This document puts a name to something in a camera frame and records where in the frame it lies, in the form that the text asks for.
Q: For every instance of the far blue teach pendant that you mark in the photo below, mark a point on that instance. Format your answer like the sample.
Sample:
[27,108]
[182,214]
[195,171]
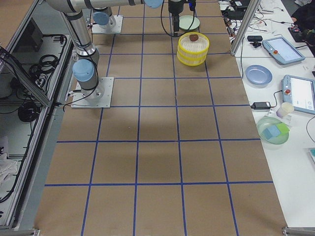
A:
[282,50]

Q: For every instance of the yellow steamer with paper liner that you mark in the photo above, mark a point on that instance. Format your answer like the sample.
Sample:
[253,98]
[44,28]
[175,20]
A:
[190,61]

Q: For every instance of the white paper cup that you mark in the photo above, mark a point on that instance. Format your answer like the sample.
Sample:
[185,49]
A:
[284,109]

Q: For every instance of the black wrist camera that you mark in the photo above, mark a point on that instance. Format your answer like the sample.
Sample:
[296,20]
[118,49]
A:
[192,5]

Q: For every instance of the light green plate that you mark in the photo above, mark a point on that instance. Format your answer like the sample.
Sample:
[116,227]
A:
[188,22]

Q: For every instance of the blue plate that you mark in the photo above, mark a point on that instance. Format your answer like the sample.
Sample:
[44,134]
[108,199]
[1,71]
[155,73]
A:
[258,76]

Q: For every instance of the blue sponge block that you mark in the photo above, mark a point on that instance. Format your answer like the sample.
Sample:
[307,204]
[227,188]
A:
[270,132]

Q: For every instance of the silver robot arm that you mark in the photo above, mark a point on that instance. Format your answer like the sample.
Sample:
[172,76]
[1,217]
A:
[75,6]
[85,68]

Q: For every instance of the green sponge block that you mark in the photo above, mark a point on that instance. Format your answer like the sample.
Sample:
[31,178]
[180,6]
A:
[283,128]

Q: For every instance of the black power adapter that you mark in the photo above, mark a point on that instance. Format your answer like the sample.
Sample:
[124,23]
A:
[261,106]

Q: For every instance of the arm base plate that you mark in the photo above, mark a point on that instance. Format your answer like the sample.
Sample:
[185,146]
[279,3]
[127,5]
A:
[108,25]
[100,98]

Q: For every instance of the aluminium frame post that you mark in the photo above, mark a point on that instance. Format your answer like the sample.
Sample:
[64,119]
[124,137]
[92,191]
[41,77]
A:
[248,16]

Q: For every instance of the brown chocolate bun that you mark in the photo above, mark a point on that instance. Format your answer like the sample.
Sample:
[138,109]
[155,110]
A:
[193,37]

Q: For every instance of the clear green bowl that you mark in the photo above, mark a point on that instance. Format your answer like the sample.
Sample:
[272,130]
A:
[269,121]

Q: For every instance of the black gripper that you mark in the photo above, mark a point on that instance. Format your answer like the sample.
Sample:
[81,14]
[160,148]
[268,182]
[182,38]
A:
[174,6]

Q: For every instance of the blue teach pendant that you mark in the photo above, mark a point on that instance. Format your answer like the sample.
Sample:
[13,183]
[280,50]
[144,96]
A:
[282,50]
[300,92]

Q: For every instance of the yellow bamboo steamer basket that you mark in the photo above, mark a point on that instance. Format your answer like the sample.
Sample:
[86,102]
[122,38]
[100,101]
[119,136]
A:
[193,49]

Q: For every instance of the near blue teach pendant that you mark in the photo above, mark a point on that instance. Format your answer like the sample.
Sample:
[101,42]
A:
[300,92]

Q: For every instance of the black webcam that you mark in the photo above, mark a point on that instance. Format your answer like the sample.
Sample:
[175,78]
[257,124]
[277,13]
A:
[255,40]

